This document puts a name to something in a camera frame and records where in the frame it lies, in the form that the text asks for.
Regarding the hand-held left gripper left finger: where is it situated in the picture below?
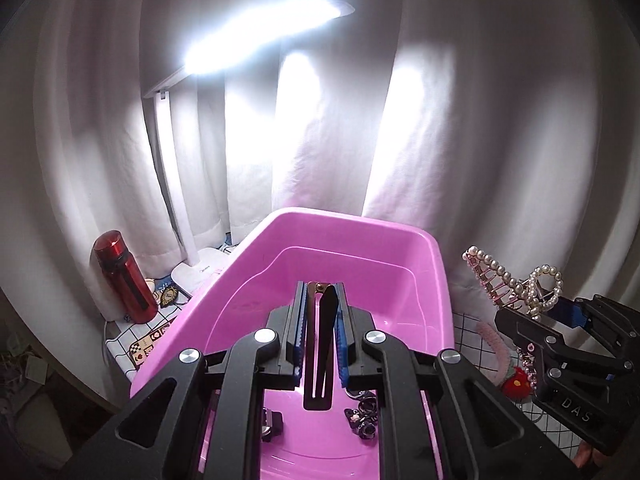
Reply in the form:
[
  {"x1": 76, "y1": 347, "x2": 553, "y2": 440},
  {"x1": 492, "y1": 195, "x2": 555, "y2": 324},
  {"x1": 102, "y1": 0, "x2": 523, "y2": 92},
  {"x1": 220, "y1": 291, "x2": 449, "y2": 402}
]
[{"x1": 70, "y1": 280, "x2": 308, "y2": 480}]

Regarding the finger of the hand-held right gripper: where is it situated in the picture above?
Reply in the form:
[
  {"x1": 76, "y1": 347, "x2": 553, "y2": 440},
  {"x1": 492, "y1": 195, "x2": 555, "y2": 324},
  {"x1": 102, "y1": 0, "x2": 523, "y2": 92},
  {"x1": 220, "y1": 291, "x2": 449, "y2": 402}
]
[
  {"x1": 555, "y1": 294, "x2": 628, "y2": 361},
  {"x1": 494, "y1": 306, "x2": 573, "y2": 376}
]

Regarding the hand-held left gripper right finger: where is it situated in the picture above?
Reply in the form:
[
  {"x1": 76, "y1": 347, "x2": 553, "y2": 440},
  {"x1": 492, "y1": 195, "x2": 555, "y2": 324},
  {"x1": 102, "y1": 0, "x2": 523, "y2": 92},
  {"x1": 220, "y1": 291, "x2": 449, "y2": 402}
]
[{"x1": 336, "y1": 282, "x2": 576, "y2": 480}]

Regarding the black wrist watch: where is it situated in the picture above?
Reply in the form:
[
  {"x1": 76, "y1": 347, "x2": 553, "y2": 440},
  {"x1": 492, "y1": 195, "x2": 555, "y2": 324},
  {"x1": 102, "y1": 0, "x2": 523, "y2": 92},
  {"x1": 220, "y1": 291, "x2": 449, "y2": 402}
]
[{"x1": 302, "y1": 281, "x2": 342, "y2": 411}]

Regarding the pearl hair claw clip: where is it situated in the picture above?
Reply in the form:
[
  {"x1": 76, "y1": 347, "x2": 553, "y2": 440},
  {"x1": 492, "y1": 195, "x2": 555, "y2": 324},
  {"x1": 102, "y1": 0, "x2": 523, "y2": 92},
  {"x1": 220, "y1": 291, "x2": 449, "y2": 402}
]
[{"x1": 462, "y1": 246, "x2": 563, "y2": 321}]

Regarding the pink plastic basin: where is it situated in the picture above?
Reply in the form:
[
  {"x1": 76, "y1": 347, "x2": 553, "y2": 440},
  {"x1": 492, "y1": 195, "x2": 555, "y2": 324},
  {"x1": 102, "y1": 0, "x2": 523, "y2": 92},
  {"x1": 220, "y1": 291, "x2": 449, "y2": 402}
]
[{"x1": 130, "y1": 207, "x2": 456, "y2": 480}]

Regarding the person's right hand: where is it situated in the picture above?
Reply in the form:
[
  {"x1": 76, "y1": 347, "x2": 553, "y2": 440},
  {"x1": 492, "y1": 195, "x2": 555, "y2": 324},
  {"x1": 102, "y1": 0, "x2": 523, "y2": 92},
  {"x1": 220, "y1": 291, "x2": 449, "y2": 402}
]
[{"x1": 574, "y1": 440, "x2": 608, "y2": 471}]

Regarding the pink strawberry headband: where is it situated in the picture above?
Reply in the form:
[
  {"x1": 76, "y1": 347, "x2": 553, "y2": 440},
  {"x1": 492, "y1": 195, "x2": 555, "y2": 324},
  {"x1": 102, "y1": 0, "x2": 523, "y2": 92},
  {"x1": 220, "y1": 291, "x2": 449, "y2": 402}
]
[{"x1": 475, "y1": 321, "x2": 536, "y2": 401}]

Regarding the black checked white tablecloth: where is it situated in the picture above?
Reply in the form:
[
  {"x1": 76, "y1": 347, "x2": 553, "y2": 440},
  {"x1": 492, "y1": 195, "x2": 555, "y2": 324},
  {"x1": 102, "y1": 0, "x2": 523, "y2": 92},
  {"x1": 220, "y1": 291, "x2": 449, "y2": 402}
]
[{"x1": 102, "y1": 280, "x2": 586, "y2": 461}]

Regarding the dark shiny trinket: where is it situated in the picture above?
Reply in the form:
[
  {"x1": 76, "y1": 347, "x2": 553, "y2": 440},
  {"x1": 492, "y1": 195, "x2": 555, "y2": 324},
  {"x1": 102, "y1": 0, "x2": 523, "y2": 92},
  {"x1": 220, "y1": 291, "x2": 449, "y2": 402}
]
[{"x1": 342, "y1": 395, "x2": 378, "y2": 442}]

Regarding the small black metal clasp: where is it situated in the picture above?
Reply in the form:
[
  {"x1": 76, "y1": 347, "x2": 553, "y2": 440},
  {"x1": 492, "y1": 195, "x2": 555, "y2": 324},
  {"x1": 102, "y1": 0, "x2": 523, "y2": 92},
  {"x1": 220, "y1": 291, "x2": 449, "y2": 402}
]
[{"x1": 261, "y1": 407, "x2": 285, "y2": 443}]

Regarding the heart patterned mat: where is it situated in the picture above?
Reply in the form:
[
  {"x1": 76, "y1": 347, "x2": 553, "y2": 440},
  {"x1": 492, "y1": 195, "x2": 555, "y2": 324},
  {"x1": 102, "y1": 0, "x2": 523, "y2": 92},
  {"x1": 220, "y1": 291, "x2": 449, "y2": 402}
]
[{"x1": 127, "y1": 320, "x2": 181, "y2": 366}]

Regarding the red water bottle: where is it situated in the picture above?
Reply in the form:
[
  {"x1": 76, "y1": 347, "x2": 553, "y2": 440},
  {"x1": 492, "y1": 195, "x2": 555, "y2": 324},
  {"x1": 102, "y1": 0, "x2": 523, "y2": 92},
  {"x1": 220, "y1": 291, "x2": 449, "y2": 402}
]
[{"x1": 93, "y1": 230, "x2": 160, "y2": 324}]

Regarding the white curtain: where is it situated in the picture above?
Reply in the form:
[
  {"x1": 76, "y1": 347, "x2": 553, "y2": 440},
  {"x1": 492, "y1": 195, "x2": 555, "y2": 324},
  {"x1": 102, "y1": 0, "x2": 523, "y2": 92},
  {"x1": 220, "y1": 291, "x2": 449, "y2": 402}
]
[{"x1": 0, "y1": 0, "x2": 640, "y2": 411}]

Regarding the white desk lamp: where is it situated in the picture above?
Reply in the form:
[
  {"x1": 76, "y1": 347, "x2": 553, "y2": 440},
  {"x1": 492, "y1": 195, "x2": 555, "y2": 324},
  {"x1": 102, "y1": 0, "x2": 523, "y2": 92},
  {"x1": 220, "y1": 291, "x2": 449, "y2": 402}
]
[{"x1": 142, "y1": 0, "x2": 357, "y2": 301}]

